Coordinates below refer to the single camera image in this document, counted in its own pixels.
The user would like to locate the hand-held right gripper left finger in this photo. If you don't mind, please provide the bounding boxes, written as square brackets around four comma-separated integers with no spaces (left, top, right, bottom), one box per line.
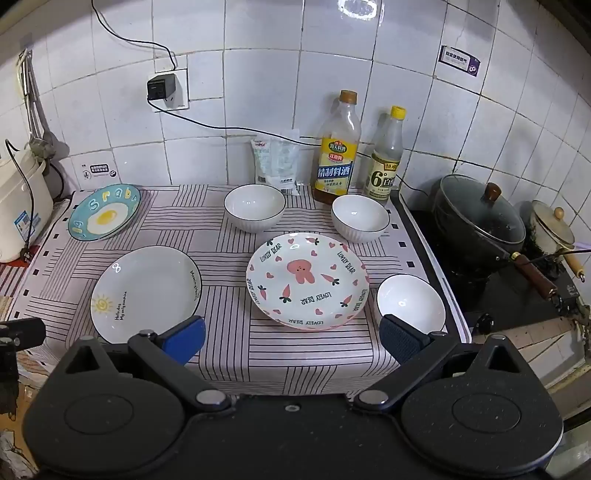
[62,315,234,414]

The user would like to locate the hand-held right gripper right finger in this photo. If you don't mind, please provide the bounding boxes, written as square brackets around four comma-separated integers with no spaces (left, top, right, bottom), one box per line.
[353,314,526,412]

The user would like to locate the white bowl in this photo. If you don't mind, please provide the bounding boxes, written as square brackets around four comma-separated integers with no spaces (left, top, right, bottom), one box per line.
[224,184,287,233]
[375,274,447,334]
[331,194,391,244]

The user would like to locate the pink bear print plate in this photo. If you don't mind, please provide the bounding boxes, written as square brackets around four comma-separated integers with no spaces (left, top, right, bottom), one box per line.
[246,233,370,330]

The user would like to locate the blue fried egg plate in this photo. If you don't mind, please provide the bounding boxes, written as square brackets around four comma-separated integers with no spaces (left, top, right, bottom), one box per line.
[68,185,141,241]

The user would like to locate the striped tablecloth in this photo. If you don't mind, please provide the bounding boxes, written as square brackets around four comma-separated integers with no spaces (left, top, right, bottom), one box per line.
[9,184,472,400]

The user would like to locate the white plate with sun print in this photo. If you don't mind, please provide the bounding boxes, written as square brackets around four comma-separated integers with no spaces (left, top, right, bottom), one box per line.
[90,246,204,344]

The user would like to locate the black stove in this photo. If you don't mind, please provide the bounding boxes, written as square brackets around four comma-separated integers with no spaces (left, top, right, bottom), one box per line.
[399,203,591,333]

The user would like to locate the white rice cooker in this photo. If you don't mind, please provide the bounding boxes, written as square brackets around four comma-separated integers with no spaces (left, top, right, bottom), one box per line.
[0,148,54,264]

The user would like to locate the glass lid with wooden knob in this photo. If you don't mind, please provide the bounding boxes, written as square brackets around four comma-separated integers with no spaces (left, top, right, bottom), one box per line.
[438,174,527,245]

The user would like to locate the clear vinegar bottle yellow cap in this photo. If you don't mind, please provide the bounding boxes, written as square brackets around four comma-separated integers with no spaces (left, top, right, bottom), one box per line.
[363,106,407,201]

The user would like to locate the cream enamel pot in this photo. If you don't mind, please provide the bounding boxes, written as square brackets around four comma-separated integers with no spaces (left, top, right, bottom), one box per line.
[526,217,586,278]

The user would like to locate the cream pot lid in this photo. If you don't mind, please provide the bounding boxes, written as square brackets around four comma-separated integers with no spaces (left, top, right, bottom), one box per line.
[532,200,576,247]

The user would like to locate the white packet bottle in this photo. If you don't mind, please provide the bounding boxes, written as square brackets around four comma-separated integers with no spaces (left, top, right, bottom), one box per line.
[250,136,283,185]

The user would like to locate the cooking wine bottle yellow label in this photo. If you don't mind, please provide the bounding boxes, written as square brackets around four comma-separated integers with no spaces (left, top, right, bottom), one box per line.
[314,90,362,205]

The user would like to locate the clear plastic seasoning packet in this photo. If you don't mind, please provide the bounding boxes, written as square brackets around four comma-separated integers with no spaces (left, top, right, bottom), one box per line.
[277,131,302,197]

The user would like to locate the hanging metal utensils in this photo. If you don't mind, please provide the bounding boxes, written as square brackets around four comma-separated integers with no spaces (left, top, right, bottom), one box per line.
[17,48,56,160]

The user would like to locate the black power adapter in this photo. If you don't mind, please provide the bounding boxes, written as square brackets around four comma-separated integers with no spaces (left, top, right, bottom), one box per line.
[146,74,177,102]

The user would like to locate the black pot with wooden handle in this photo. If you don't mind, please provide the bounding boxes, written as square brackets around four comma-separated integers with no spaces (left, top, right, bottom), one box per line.
[431,194,559,298]

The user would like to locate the small white wall sticker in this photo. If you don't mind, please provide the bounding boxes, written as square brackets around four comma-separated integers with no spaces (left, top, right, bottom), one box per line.
[82,162,117,182]

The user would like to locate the black cable along wall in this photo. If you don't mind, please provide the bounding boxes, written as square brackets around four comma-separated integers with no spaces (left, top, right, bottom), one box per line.
[147,95,437,197]

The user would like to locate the white wall socket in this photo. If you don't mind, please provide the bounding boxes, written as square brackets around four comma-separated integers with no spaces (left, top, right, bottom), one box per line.
[148,68,190,110]

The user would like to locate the purple-edged wall sticker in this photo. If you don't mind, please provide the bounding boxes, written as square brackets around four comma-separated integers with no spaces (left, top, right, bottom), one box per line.
[440,45,483,78]

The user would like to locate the black adapter cable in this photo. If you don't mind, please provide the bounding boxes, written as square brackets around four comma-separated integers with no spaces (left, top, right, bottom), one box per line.
[91,0,177,77]

